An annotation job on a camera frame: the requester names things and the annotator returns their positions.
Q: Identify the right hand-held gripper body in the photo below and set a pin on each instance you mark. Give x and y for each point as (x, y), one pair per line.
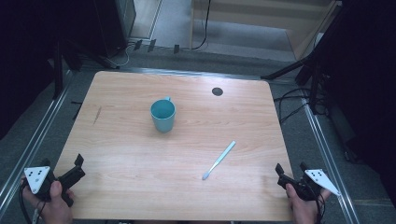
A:
(319, 179)

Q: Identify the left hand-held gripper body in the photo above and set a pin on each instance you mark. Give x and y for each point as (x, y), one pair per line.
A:
(36, 179)

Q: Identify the light blue toothbrush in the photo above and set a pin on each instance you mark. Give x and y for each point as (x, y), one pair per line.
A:
(219, 160)

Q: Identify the teal cup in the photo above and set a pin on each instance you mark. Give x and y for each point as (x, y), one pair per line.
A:
(163, 119)

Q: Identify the person's right hand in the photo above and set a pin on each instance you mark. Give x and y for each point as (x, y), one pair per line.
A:
(303, 211)

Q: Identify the person's left hand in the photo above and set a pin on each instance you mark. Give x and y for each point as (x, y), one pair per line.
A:
(54, 210)

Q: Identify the black metal stand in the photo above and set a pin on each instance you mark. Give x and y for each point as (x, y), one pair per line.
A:
(313, 84)
(58, 71)

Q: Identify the dark round table grommet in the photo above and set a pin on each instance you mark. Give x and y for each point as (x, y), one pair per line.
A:
(217, 91)

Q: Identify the black curtain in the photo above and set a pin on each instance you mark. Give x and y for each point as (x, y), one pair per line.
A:
(25, 56)
(367, 87)

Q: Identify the dark cabinet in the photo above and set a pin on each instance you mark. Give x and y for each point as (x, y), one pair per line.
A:
(120, 21)

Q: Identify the light wooden furniture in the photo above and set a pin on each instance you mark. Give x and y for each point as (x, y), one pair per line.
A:
(299, 18)

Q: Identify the aluminium floor rail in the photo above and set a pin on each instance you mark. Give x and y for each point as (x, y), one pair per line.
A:
(330, 161)
(34, 143)

